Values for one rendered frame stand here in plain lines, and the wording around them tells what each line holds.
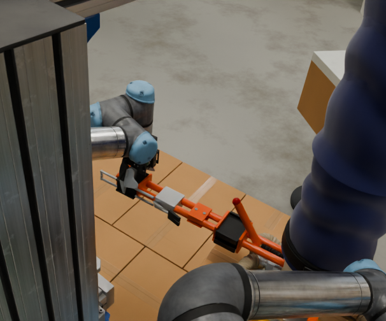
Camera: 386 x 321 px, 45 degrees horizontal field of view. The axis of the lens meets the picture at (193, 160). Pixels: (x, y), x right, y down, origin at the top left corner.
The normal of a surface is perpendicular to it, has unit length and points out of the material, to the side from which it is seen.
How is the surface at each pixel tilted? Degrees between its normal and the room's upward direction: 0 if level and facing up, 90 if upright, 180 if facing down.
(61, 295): 90
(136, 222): 0
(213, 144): 0
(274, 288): 30
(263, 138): 0
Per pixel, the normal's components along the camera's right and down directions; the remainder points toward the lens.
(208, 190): 0.11, -0.76
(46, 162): 0.78, 0.46
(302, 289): 0.49, -0.43
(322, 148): -0.84, -0.38
